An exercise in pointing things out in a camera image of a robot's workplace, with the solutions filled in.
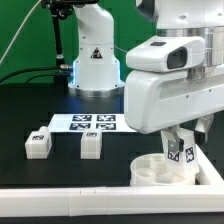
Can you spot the white round stool seat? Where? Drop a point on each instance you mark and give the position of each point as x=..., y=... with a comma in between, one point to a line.
x=150, y=170

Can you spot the black camera stand pole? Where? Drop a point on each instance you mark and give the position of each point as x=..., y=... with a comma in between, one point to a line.
x=61, y=10

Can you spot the white marker sheet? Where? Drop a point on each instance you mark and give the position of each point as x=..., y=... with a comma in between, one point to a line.
x=64, y=123

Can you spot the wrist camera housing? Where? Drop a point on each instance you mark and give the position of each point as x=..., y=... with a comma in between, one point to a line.
x=166, y=54

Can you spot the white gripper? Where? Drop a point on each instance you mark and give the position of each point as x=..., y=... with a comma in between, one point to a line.
x=154, y=101

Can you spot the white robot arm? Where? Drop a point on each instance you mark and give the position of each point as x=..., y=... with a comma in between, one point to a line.
x=190, y=18

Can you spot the white L-shaped fence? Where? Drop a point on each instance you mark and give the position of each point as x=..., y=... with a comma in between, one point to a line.
x=205, y=196

